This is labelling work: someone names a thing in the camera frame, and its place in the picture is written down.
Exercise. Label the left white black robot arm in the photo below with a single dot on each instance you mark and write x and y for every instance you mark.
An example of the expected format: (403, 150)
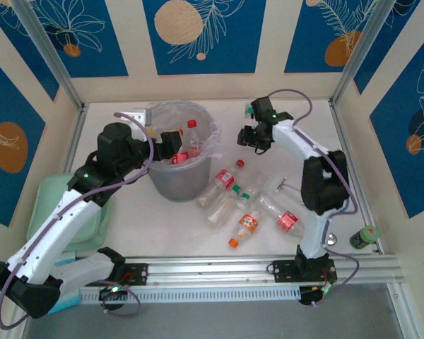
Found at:
(49, 240)

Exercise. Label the red-capped red-label plastic bottle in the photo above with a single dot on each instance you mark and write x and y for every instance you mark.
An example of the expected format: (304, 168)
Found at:
(180, 157)
(195, 141)
(224, 178)

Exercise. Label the orange-capped orange-label bottle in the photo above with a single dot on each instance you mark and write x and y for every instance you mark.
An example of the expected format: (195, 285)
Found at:
(249, 222)

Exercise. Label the teal cloth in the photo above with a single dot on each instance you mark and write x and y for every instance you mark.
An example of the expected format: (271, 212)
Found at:
(69, 302)

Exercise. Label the round silver metal knob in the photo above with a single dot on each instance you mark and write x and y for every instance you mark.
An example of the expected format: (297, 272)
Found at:
(331, 240)

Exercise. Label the grey plastic bin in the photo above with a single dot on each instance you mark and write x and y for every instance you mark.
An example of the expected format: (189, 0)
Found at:
(180, 180)

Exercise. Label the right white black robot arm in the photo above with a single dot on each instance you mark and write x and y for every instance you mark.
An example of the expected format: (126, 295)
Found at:
(314, 233)

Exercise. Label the large clear red-label bottle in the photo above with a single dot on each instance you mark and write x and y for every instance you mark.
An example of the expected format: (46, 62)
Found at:
(286, 220)

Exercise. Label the clear plastic bin liner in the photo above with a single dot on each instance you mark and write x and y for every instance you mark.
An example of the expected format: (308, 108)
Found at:
(215, 139)

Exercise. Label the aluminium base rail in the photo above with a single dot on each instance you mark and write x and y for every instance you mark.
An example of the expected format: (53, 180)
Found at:
(215, 268)

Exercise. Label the light green tray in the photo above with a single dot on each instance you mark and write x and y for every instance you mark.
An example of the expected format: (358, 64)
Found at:
(49, 197)

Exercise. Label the aluminium frame post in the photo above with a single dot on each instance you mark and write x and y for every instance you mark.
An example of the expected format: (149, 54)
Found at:
(359, 49)
(45, 46)

